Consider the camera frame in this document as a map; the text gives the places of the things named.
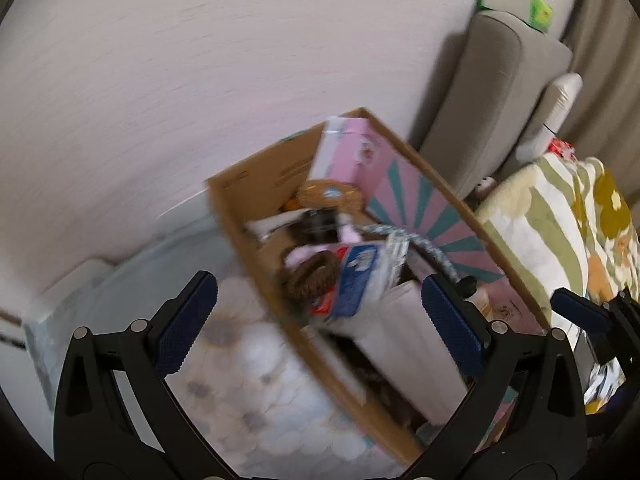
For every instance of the pink fluffy pad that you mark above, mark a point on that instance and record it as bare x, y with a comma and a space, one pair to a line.
300, 256

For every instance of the floral blue mat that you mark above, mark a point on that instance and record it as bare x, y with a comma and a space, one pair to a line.
250, 385

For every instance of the small brown plush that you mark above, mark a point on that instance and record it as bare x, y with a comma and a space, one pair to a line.
485, 186

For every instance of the red and blue packet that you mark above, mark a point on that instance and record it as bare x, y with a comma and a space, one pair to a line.
355, 280

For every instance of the white cloth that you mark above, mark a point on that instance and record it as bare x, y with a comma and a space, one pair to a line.
415, 345

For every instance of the pink printed cardboard box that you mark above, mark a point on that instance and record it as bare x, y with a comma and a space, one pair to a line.
260, 195

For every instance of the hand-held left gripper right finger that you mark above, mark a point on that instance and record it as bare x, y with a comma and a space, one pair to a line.
450, 325

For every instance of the red printed item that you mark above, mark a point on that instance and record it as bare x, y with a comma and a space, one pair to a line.
561, 149

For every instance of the striped floral blanket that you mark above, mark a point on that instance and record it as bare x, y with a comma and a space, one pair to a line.
550, 230

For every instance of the grey cushion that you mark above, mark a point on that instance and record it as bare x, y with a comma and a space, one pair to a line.
490, 110

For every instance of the cream lotion bottle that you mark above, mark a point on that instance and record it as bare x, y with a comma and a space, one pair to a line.
480, 302

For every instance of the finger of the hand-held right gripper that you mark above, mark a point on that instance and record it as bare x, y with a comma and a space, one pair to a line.
580, 307

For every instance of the beige curtain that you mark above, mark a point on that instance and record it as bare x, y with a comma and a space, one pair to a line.
610, 60

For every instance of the white patterned small box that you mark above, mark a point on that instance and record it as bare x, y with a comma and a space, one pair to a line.
320, 225

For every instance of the white pillow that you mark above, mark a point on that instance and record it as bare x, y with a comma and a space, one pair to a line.
550, 115

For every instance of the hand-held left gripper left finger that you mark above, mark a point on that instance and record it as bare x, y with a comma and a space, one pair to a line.
187, 320

